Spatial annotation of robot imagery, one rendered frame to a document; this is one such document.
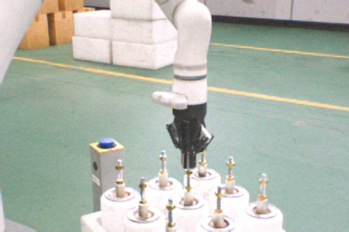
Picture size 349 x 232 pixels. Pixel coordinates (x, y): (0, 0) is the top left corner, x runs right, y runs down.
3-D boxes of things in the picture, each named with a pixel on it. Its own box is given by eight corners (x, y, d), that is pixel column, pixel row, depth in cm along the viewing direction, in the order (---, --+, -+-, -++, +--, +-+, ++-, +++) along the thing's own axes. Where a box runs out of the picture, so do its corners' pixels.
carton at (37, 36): (49, 46, 476) (47, 13, 465) (29, 50, 457) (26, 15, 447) (28, 43, 491) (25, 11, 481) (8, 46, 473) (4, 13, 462)
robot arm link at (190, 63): (212, 81, 102) (202, 72, 110) (215, 2, 97) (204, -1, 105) (178, 82, 101) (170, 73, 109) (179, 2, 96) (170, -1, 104)
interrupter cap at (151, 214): (166, 212, 113) (166, 209, 113) (151, 227, 107) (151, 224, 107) (135, 205, 116) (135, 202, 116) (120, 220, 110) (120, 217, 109)
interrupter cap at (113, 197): (98, 196, 121) (97, 193, 120) (121, 186, 126) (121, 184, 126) (118, 205, 116) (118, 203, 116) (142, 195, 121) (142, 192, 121)
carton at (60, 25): (74, 41, 502) (72, 10, 492) (57, 44, 483) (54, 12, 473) (53, 39, 517) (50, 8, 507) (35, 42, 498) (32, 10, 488)
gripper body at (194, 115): (216, 97, 108) (214, 138, 111) (188, 90, 113) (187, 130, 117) (192, 103, 103) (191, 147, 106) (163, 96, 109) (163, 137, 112)
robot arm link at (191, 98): (149, 102, 107) (149, 73, 104) (186, 93, 114) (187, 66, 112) (179, 110, 100) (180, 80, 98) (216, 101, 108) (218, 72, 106)
